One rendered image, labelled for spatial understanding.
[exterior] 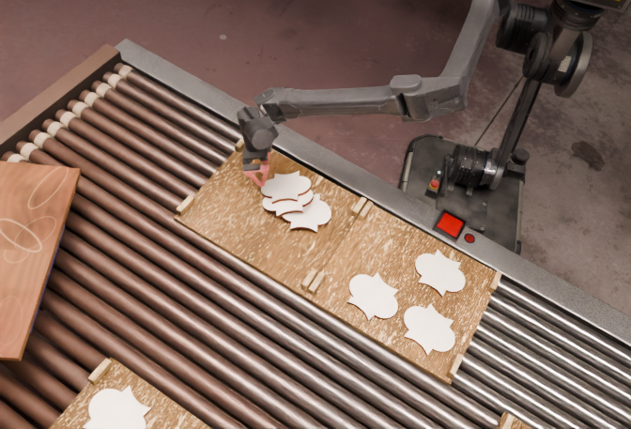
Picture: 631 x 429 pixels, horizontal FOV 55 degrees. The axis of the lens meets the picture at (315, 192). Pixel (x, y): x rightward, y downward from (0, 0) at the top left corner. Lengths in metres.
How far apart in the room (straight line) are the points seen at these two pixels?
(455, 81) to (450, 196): 1.38
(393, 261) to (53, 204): 0.87
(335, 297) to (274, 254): 0.19
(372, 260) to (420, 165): 1.19
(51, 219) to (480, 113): 2.43
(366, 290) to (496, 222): 1.22
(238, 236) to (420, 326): 0.52
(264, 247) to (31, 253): 0.56
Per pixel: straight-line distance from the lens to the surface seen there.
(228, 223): 1.66
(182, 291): 1.59
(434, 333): 1.58
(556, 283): 1.81
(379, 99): 1.40
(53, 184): 1.66
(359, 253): 1.64
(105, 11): 3.76
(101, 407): 1.48
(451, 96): 1.36
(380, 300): 1.58
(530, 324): 1.72
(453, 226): 1.77
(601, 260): 3.15
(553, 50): 1.95
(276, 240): 1.63
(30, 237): 1.59
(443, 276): 1.66
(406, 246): 1.68
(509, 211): 2.77
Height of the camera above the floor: 2.35
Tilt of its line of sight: 55 degrees down
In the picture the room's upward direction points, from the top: 11 degrees clockwise
